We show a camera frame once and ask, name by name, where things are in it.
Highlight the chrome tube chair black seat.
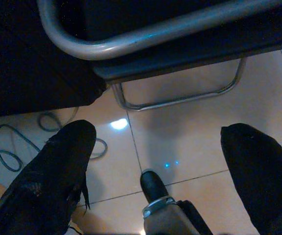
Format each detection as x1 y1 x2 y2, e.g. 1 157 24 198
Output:
36 0 282 112

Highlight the grey-blue floor cable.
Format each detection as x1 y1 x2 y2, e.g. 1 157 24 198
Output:
0 107 108 172

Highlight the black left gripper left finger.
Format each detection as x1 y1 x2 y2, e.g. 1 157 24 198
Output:
0 119 97 235

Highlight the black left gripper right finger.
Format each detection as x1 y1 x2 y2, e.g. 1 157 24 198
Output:
220 123 282 235

